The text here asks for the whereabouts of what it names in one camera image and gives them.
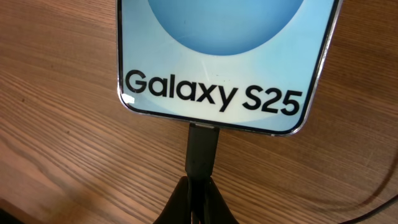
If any light blue Galaxy smartphone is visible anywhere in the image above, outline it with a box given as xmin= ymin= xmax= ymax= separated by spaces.
xmin=116 ymin=0 xmax=342 ymax=136

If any black USB charger cable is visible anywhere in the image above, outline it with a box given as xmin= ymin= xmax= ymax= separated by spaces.
xmin=184 ymin=122 xmax=398 ymax=224

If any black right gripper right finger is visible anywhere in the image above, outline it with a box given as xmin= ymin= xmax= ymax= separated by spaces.
xmin=203 ymin=178 xmax=239 ymax=224

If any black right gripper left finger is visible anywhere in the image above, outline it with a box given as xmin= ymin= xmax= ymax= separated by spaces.
xmin=154 ymin=176 xmax=191 ymax=224

